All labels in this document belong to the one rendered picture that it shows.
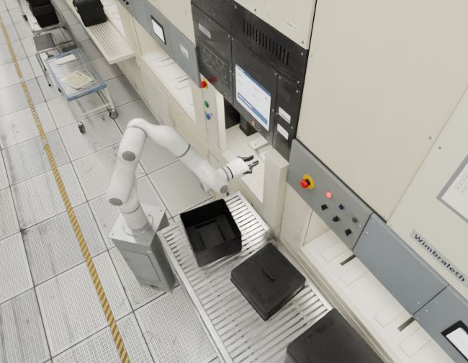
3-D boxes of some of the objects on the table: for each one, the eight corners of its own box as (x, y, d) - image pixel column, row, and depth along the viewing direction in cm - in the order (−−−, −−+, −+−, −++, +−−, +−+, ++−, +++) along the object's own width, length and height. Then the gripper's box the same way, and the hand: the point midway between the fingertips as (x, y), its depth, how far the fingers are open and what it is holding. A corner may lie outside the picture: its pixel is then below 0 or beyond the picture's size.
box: (281, 359, 161) (285, 346, 141) (324, 323, 171) (334, 306, 151) (324, 420, 146) (336, 414, 126) (369, 375, 155) (387, 364, 136)
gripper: (235, 178, 171) (265, 163, 177) (218, 158, 180) (247, 145, 186) (235, 188, 177) (264, 173, 183) (219, 168, 186) (247, 154, 192)
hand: (253, 160), depth 184 cm, fingers open, 4 cm apart
